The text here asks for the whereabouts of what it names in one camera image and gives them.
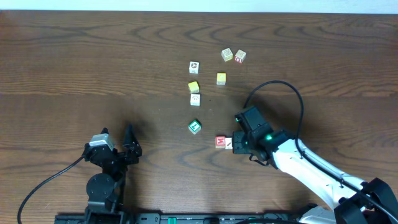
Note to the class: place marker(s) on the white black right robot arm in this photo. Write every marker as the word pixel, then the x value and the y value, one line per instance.
pixel 350 199

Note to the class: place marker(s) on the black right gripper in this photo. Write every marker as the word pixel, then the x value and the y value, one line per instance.
pixel 237 148

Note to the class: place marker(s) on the wooden block yellow trim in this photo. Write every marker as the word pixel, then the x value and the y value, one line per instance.
pixel 227 54

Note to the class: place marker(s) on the yellow letter G block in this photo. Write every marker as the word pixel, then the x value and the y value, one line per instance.
pixel 221 78

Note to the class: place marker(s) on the white block cane picture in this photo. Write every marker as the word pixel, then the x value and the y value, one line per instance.
pixel 228 143

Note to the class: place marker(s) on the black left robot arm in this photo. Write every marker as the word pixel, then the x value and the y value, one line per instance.
pixel 106 190

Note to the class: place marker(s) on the yellow letter W block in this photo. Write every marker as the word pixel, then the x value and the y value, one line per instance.
pixel 194 87

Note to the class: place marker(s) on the white block soccer ball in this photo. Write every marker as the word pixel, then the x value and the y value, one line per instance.
pixel 193 67

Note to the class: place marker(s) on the white block airplane picture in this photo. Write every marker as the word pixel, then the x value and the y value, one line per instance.
pixel 195 99

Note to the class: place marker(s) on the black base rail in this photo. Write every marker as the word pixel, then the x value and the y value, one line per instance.
pixel 156 218

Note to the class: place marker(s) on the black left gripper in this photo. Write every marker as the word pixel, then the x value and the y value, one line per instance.
pixel 117 155

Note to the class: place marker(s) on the wooden block red letter side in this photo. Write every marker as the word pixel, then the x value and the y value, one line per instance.
pixel 240 56

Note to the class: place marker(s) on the red letter M block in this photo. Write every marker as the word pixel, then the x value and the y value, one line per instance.
pixel 220 142

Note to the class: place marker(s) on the green letter L block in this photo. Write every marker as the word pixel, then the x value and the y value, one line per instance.
pixel 194 126

